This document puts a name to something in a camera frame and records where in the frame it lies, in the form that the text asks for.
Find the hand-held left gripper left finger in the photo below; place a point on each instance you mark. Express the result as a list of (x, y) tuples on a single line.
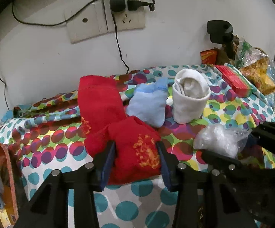
[(107, 166)]

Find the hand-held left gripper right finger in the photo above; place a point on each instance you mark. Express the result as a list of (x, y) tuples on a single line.
[(164, 168)]

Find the clear plastic wrap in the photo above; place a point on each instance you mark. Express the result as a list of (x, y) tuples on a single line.
[(213, 137)]

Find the round red tray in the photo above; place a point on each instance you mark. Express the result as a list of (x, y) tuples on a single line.
[(10, 171)]

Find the polka dot tablecloth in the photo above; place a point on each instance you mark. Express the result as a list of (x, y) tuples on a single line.
[(132, 204)]

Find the rolled white sock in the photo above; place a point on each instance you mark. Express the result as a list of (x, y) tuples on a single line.
[(189, 106)]

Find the clear plastic bag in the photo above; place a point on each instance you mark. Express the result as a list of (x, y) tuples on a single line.
[(273, 71)]

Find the yellow snack bag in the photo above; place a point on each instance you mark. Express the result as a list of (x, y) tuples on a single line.
[(258, 71)]

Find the red box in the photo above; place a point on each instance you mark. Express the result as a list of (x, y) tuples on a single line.
[(232, 78)]

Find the green snack bag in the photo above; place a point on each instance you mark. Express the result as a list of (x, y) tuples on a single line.
[(243, 52)]

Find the orange red snack packet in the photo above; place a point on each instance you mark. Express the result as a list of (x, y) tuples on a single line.
[(208, 56)]

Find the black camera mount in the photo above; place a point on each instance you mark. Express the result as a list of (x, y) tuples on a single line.
[(219, 30)]

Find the white coaxial wall socket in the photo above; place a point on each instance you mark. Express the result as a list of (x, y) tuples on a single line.
[(89, 28)]

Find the white power wall socket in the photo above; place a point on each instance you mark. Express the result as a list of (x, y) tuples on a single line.
[(132, 20)]

